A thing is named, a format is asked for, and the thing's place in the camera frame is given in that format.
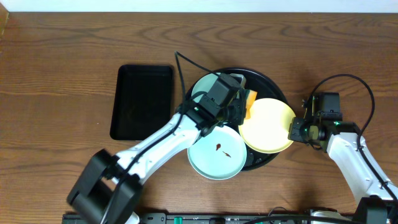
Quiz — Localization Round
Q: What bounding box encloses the yellow sponge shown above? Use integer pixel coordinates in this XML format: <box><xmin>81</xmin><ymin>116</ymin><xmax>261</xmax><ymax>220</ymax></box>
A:
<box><xmin>244</xmin><ymin>90</ymin><xmax>257</xmax><ymax>119</ymax></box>

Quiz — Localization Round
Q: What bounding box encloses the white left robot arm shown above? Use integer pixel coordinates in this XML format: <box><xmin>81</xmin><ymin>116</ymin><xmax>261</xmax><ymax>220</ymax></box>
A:
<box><xmin>67</xmin><ymin>73</ymin><xmax>246</xmax><ymax>223</ymax></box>

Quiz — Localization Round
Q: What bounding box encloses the black rectangular tray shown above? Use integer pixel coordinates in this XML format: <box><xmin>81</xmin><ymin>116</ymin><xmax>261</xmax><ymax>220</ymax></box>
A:
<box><xmin>109</xmin><ymin>65</ymin><xmax>174</xmax><ymax>141</ymax></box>

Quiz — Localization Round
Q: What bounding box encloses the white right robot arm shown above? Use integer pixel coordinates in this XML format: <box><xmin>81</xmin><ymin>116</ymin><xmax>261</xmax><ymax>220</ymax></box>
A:
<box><xmin>288</xmin><ymin>117</ymin><xmax>397</xmax><ymax>223</ymax></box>

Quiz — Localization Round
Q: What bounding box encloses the yellow plate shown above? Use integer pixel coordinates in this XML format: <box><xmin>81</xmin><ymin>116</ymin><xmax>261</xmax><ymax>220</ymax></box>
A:
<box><xmin>238</xmin><ymin>98</ymin><xmax>295</xmax><ymax>154</ymax></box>

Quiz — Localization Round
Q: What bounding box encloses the mint plate with two drops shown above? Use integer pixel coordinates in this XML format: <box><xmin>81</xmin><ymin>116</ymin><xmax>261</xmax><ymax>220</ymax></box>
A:
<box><xmin>187</xmin><ymin>126</ymin><xmax>248</xmax><ymax>180</ymax></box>

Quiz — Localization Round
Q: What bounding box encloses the mint plate with sauce smear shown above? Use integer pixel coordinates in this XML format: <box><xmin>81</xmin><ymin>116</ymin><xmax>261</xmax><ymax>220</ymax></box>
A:
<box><xmin>191</xmin><ymin>73</ymin><xmax>220</xmax><ymax>96</ymax></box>

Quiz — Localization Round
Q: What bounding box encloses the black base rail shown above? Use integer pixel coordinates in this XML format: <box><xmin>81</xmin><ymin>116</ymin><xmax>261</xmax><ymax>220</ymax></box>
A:
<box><xmin>62</xmin><ymin>212</ymin><xmax>352</xmax><ymax>224</ymax></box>

